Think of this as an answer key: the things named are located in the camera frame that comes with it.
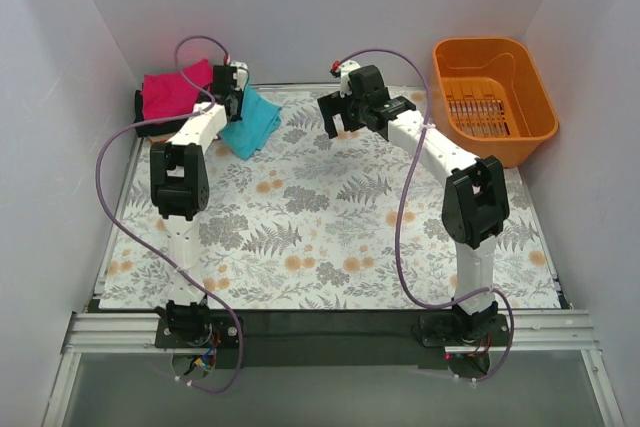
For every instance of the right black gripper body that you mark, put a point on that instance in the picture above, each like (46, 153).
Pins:
(335, 105)

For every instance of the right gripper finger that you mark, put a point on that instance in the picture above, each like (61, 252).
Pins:
(329, 124)
(350, 124)

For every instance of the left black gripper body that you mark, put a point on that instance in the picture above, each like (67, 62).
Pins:
(235, 104)

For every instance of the teal t shirt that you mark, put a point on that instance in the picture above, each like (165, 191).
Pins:
(260, 118)

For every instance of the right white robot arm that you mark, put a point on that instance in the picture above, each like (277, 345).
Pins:
(475, 203)

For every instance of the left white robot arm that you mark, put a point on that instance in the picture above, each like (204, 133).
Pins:
(180, 191)

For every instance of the pink folded t shirt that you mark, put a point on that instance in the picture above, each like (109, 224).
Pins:
(174, 94)

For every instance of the black folded t shirt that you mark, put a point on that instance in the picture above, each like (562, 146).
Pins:
(155, 129)

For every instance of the floral patterned table mat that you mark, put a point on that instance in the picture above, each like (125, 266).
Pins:
(308, 222)

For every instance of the orange plastic basket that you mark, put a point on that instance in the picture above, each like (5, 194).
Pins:
(488, 98)

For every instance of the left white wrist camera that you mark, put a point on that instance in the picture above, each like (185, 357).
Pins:
(240, 75)

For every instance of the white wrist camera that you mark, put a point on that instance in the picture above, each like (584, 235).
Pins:
(341, 70)
(240, 75)

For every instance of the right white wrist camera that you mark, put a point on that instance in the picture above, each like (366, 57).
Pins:
(341, 70)

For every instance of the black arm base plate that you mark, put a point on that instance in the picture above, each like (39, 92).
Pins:
(327, 338)

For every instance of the aluminium frame rail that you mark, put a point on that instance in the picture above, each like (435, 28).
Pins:
(535, 330)

